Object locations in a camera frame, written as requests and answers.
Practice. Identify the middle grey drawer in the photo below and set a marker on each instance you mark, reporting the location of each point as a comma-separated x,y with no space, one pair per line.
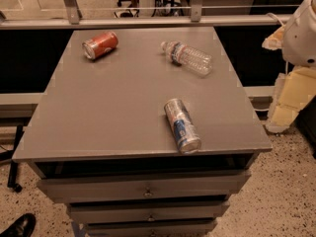
148,212

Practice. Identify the red coke can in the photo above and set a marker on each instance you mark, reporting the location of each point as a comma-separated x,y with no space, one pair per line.
100,45

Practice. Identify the grey drawer cabinet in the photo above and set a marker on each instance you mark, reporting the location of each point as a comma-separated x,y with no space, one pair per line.
106,118

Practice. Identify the clear plastic water bottle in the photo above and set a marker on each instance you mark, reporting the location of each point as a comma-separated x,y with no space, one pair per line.
192,59

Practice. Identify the grey metal railing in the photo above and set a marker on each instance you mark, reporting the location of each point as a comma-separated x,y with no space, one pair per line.
108,14

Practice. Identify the bottom grey drawer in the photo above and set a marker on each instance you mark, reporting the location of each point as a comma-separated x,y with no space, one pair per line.
151,229

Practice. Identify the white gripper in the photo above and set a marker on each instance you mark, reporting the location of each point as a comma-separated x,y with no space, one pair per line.
301,37

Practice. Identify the black leather shoe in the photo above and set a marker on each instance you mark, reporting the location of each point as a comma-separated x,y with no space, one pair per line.
24,226

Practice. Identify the top grey drawer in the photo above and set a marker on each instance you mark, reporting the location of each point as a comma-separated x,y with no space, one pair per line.
165,185

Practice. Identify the grey drawer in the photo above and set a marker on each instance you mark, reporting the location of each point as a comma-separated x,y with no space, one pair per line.
151,229
165,185
148,212

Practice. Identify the silver blue energy drink can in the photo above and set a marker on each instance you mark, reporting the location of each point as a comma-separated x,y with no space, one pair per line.
184,131

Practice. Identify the black office chair base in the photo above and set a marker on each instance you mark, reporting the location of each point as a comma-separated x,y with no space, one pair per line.
131,4

